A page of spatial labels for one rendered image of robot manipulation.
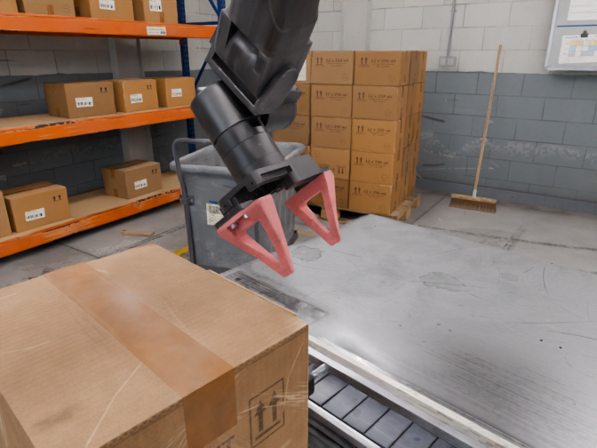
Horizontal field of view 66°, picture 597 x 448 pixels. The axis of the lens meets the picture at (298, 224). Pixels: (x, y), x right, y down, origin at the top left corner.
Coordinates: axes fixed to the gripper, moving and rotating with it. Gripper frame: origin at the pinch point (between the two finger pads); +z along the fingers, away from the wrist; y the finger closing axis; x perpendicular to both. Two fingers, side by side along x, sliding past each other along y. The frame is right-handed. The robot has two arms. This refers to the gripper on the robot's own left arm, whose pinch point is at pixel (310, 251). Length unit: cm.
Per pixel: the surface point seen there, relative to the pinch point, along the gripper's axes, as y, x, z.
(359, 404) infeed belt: 13.7, 18.0, 23.4
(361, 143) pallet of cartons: 295, 126, -49
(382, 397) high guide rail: 7.8, 8.6, 20.6
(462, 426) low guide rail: 13.8, 4.5, 30.0
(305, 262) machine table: 60, 50, 2
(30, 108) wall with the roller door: 178, 309, -225
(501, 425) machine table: 26.4, 6.5, 38.5
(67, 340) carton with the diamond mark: -18.7, 15.0, -4.9
